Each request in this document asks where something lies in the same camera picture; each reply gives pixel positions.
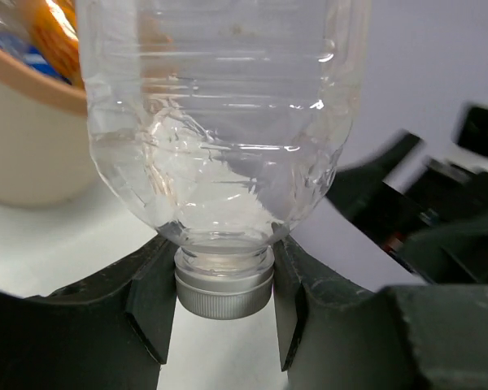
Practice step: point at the orange bottle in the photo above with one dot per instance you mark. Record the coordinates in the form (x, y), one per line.
(54, 32)

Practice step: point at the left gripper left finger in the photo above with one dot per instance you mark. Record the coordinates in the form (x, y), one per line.
(110, 330)

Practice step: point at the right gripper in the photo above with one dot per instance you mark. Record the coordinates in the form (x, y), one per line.
(445, 240)

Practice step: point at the large clear square bottle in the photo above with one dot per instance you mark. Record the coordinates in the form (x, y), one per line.
(220, 124)

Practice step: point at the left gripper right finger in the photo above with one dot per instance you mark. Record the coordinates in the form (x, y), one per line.
(333, 334)

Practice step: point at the blue label bottle blue cap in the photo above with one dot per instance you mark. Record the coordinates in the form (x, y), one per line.
(28, 54)

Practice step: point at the beige bin with orange rim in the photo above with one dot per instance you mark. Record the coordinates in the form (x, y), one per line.
(44, 144)

